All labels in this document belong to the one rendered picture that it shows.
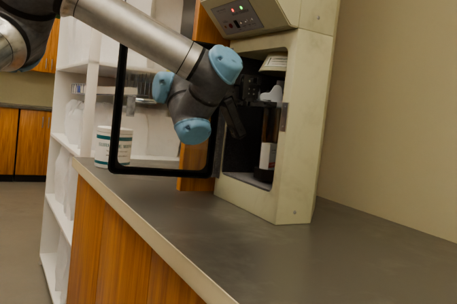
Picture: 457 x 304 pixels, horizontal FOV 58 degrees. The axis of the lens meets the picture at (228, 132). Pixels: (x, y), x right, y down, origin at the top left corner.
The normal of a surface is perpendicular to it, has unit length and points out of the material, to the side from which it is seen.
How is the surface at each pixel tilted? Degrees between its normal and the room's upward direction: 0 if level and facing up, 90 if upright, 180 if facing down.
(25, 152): 90
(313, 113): 90
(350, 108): 90
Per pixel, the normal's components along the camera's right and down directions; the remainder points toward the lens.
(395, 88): -0.86, -0.07
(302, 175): 0.50, 0.10
